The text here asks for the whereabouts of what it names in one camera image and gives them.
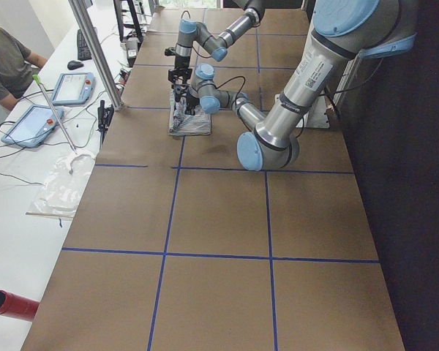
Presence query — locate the white side desk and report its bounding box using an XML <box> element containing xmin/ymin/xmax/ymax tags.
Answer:
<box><xmin>0</xmin><ymin>0</ymin><xmax>154</xmax><ymax>351</ymax></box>

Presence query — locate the black tool on desk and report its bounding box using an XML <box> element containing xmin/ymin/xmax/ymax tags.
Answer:
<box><xmin>97</xmin><ymin>99</ymin><xmax>114</xmax><ymax>147</ymax></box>

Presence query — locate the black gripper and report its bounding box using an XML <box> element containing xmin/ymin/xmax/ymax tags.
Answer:
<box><xmin>168</xmin><ymin>55</ymin><xmax>192</xmax><ymax>84</ymax></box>
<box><xmin>186</xmin><ymin>93</ymin><xmax>199</xmax><ymax>116</ymax></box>

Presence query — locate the black braided left cable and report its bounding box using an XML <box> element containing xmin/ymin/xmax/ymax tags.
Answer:
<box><xmin>179</xmin><ymin>10</ymin><xmax>213</xmax><ymax>59</ymax></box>

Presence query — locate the blue teach pendant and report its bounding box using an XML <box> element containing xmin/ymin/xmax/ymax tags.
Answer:
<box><xmin>51</xmin><ymin>72</ymin><xmax>95</xmax><ymax>106</ymax></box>
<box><xmin>1</xmin><ymin>105</ymin><xmax>58</xmax><ymax>148</ymax></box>

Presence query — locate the far blue teach pendant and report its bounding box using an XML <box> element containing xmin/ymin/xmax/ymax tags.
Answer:
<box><xmin>51</xmin><ymin>72</ymin><xmax>95</xmax><ymax>106</ymax></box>

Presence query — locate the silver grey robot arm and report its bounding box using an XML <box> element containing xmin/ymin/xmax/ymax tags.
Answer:
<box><xmin>187</xmin><ymin>1</ymin><xmax>419</xmax><ymax>171</ymax></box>
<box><xmin>165</xmin><ymin>0</ymin><xmax>266</xmax><ymax>86</ymax></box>

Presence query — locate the black computer mouse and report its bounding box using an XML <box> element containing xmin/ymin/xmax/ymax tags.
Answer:
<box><xmin>67</xmin><ymin>60</ymin><xmax>84</xmax><ymax>70</ymax></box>

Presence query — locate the metal rod with green tip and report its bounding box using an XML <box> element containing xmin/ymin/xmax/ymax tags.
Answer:
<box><xmin>32</xmin><ymin>75</ymin><xmax>77</xmax><ymax>154</ymax></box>

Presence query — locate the black braided cable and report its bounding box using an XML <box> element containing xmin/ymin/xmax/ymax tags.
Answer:
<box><xmin>214</xmin><ymin>75</ymin><xmax>248</xmax><ymax>99</ymax></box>
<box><xmin>179</xmin><ymin>10</ymin><xmax>213</xmax><ymax>59</ymax></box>

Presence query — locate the near blue teach pendant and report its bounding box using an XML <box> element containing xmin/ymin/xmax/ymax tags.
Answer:
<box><xmin>1</xmin><ymin>105</ymin><xmax>58</xmax><ymax>148</ymax></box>

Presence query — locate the red cylinder tube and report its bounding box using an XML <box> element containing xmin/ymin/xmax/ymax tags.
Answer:
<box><xmin>0</xmin><ymin>290</ymin><xmax>40</xmax><ymax>322</ymax></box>

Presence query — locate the aluminium extrusion frame post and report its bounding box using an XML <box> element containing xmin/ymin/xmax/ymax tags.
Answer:
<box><xmin>69</xmin><ymin>0</ymin><xmax>124</xmax><ymax>110</ymax></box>

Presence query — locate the seated person in grey shirt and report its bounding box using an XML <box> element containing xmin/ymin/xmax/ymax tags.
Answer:
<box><xmin>0</xmin><ymin>27</ymin><xmax>48</xmax><ymax>110</ymax></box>

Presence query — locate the black braided right cable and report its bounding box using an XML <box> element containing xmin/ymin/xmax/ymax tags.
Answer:
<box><xmin>214</xmin><ymin>75</ymin><xmax>248</xmax><ymax>99</ymax></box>

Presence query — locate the navy white striped polo shirt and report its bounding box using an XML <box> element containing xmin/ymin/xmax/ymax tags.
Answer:
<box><xmin>168</xmin><ymin>92</ymin><xmax>211</xmax><ymax>136</ymax></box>

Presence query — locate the clear plastic bag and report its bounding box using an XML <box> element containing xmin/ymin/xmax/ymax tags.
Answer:
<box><xmin>26</xmin><ymin>154</ymin><xmax>95</xmax><ymax>219</ymax></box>

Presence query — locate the black keyboard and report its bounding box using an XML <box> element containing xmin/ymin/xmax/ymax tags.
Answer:
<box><xmin>76</xmin><ymin>29</ymin><xmax>92</xmax><ymax>61</ymax></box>

